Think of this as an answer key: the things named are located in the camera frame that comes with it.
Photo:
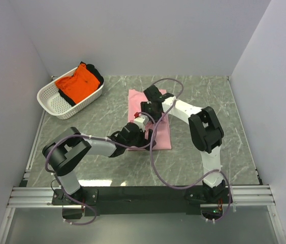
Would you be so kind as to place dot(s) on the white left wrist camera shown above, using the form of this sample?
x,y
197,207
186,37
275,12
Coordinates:
x,y
141,121

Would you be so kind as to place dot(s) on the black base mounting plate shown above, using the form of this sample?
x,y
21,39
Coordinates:
x,y
141,200

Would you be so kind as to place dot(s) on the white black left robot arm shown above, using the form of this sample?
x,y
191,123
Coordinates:
x,y
66,151

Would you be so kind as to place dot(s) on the white perforated plastic basket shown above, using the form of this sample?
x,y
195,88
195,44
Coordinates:
x,y
54,104

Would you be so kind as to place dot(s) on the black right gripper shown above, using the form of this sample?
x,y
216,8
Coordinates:
x,y
148,108

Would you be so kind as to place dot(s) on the orange t shirt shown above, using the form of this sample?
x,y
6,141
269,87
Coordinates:
x,y
79,84

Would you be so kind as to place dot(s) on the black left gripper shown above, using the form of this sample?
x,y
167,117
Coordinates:
x,y
147,135

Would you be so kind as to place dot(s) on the pink t shirt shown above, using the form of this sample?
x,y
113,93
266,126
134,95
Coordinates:
x,y
163,139

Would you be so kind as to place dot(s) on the aluminium extrusion rail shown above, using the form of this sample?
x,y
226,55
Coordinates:
x,y
24,197

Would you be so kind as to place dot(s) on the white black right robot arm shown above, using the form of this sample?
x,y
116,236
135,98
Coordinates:
x,y
205,131

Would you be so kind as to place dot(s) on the black t shirt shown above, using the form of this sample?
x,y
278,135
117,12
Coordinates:
x,y
95,72

